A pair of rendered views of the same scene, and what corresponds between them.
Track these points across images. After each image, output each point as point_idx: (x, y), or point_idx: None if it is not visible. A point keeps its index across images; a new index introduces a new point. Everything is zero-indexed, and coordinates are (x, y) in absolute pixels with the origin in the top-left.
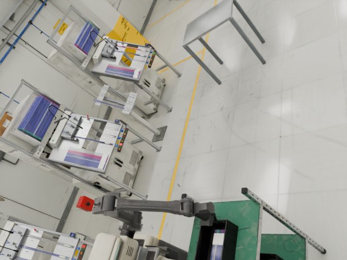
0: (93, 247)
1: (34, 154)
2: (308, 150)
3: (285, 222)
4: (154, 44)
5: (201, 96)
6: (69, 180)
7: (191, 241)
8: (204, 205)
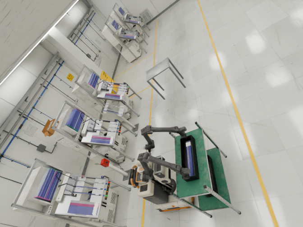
0: (138, 154)
1: (75, 138)
2: (212, 120)
3: (210, 138)
4: None
5: (155, 106)
6: (89, 156)
7: (176, 150)
8: (183, 127)
